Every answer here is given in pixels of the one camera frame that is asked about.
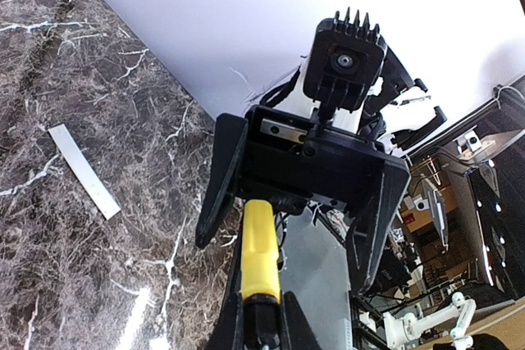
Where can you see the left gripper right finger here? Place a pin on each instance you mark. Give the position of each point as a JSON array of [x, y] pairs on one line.
[[295, 331]]

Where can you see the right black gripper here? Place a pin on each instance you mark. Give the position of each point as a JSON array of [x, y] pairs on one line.
[[288, 161]]

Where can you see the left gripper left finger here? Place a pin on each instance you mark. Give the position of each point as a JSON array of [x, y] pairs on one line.
[[228, 332]]

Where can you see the yellow handled screwdriver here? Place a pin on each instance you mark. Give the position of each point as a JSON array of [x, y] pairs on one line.
[[260, 286]]

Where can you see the white battery compartment cover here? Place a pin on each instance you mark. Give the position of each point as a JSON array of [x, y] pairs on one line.
[[84, 172]]

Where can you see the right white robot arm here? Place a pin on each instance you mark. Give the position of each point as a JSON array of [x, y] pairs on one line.
[[393, 92]]

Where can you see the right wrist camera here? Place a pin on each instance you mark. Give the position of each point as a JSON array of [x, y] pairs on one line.
[[345, 60]]

